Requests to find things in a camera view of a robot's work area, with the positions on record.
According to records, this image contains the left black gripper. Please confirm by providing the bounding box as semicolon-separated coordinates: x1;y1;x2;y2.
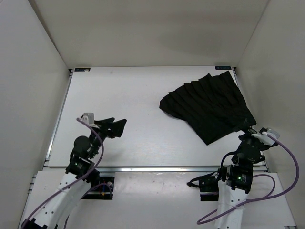
90;116;128;156

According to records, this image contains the black pleated skirt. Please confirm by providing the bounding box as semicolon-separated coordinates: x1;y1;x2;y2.
159;71;256;145

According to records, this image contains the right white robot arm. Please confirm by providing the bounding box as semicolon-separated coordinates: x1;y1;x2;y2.
213;129;275;229

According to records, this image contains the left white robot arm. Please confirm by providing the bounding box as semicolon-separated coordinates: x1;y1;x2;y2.
21;113;127;229

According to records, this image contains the left blue table label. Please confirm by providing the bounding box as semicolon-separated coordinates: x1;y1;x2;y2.
74;68;91;72

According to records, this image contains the blue table label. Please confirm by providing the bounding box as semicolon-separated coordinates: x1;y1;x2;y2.
215;66;232;70
74;68;91;72

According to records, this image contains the right blue table label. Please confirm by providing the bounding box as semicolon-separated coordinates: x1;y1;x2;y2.
215;66;232;70

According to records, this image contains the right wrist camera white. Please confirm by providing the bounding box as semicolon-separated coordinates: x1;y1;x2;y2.
251;128;280;146

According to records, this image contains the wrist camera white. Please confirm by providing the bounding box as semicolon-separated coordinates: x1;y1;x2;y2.
80;113;95;125
251;128;280;146

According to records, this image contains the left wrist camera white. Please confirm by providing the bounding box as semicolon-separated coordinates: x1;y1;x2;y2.
80;113;95;125

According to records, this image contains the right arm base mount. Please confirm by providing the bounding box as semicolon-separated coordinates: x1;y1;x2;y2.
186;170;245;201

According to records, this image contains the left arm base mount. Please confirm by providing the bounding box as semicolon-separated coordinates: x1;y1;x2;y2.
82;174;115;200

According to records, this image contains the aluminium table edge rail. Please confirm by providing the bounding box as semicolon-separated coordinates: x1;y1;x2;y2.
42;165;268;173

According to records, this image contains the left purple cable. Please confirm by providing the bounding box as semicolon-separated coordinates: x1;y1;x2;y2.
21;117;105;227

